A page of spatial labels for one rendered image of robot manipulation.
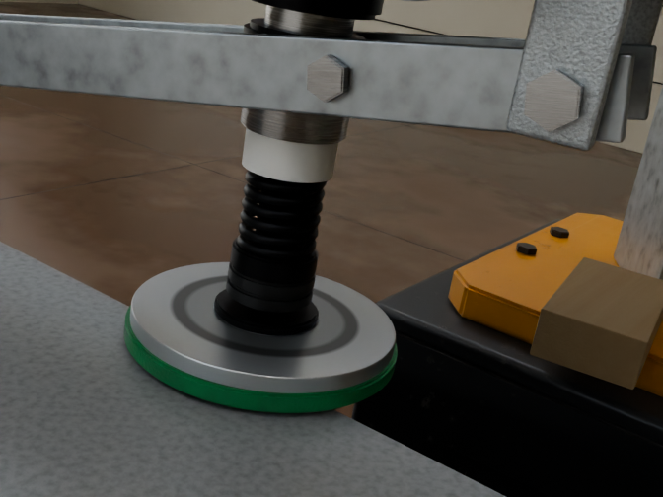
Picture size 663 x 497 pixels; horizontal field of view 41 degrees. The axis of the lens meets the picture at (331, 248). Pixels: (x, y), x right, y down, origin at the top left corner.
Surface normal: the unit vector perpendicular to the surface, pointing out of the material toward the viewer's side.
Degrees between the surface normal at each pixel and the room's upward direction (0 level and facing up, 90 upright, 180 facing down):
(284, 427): 0
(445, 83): 90
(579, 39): 90
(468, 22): 90
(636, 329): 0
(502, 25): 90
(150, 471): 0
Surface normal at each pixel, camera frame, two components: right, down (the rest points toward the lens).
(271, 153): -0.34, 0.27
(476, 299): -0.56, 0.19
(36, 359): 0.16, -0.93
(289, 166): 0.04, 0.35
